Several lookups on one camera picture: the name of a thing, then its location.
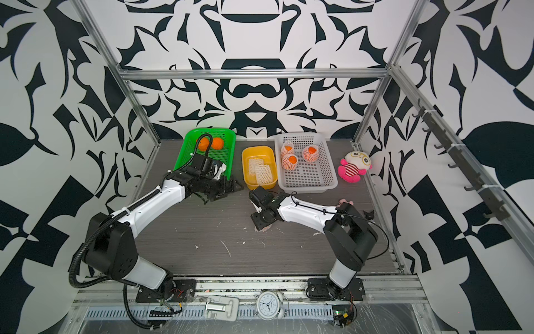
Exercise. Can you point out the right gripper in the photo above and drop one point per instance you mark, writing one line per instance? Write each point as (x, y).
(256, 221)

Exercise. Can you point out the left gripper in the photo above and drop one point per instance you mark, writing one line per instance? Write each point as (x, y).
(225, 191)

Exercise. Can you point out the orange toy fruit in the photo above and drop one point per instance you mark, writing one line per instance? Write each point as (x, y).
(203, 144)

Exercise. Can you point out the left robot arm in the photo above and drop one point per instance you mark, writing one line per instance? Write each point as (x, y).
(109, 252)

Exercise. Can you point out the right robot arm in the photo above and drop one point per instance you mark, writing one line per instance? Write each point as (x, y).
(350, 236)

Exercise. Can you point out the yellow plastic tray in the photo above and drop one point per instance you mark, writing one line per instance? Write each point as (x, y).
(267, 154)

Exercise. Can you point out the green plastic basket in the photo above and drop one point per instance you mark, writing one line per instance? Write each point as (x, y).
(225, 154)

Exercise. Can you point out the white perforated plastic basket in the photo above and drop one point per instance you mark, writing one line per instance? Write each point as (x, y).
(316, 177)

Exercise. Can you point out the small pink plush toy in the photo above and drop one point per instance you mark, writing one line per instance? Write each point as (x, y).
(344, 201)

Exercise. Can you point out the pink white plush toy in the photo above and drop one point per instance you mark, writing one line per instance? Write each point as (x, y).
(354, 166)

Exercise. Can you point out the small black toy figure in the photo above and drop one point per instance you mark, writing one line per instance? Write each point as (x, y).
(370, 216)

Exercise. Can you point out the white analog clock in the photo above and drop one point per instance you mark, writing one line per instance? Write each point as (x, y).
(269, 306)

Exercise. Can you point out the small green circuit board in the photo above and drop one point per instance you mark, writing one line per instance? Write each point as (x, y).
(343, 315)

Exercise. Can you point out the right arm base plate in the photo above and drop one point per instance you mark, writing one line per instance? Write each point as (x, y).
(323, 289)

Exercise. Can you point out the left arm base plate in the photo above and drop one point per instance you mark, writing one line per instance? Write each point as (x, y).
(175, 291)

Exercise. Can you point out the black hook rail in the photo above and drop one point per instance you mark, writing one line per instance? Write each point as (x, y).
(461, 183)

